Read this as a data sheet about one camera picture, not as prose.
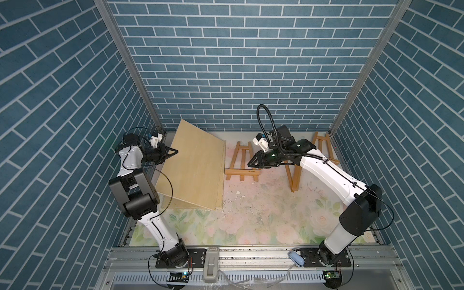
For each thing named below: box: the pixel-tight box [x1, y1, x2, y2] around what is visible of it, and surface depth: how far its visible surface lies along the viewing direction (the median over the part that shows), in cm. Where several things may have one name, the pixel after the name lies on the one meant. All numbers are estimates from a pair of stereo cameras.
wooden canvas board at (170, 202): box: [161, 140, 227, 210], surface depth 88 cm
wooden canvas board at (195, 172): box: [155, 119, 225, 210], surface depth 93 cm
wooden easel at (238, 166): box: [224, 141, 261, 182], surface depth 104 cm
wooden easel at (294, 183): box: [283, 160, 303, 193], surface depth 93 cm
